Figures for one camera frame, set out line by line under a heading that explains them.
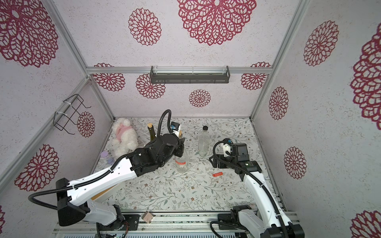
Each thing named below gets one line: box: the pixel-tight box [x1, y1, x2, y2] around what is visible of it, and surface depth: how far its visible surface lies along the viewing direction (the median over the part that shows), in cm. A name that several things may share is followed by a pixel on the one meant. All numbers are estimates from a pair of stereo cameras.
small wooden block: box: [141, 210, 154, 224], surface depth 76 cm
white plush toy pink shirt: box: [112, 117, 139, 157], surface depth 102 cm
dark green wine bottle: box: [147, 122, 157, 142], surface depth 78 cm
